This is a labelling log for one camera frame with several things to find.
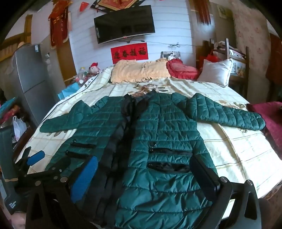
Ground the dark green quilted puffer coat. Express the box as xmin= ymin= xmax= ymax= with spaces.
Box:
xmin=40 ymin=91 xmax=265 ymax=228

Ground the white plastic bag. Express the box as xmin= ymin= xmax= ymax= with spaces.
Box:
xmin=13 ymin=116 xmax=27 ymax=142

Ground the cream floral plaid bedspread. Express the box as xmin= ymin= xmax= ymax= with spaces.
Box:
xmin=17 ymin=66 xmax=282 ymax=221

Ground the blue bag beside bed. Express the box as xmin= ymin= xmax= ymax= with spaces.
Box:
xmin=58 ymin=83 xmax=80 ymax=100

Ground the grey refrigerator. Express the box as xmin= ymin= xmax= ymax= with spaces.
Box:
xmin=10 ymin=44 xmax=59 ymax=127

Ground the magenta blanket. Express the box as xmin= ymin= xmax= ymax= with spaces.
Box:
xmin=247 ymin=102 xmax=282 ymax=159

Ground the plush toy with red hat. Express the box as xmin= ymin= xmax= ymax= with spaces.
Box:
xmin=88 ymin=63 xmax=100 ymax=75

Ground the wooden chair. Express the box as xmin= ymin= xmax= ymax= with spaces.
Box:
xmin=203 ymin=38 xmax=250 ymax=99

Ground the yellow ruffled pillow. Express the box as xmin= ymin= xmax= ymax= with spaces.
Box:
xmin=110 ymin=58 xmax=171 ymax=83

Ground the white pillow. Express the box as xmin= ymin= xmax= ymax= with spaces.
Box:
xmin=197 ymin=59 xmax=233 ymax=87

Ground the red heart-shaped cushion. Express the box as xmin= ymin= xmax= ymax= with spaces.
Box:
xmin=166 ymin=59 xmax=199 ymax=80

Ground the red spring festival banner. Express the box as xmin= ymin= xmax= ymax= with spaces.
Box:
xmin=111 ymin=42 xmax=149 ymax=64

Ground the framed photo at headboard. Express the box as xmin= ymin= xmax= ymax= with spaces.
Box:
xmin=161 ymin=51 xmax=181 ymax=61

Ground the red hanging wall decoration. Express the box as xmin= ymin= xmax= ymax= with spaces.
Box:
xmin=48 ymin=1 xmax=72 ymax=49

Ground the black wall-mounted television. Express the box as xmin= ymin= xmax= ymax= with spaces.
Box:
xmin=94 ymin=5 xmax=155 ymax=44

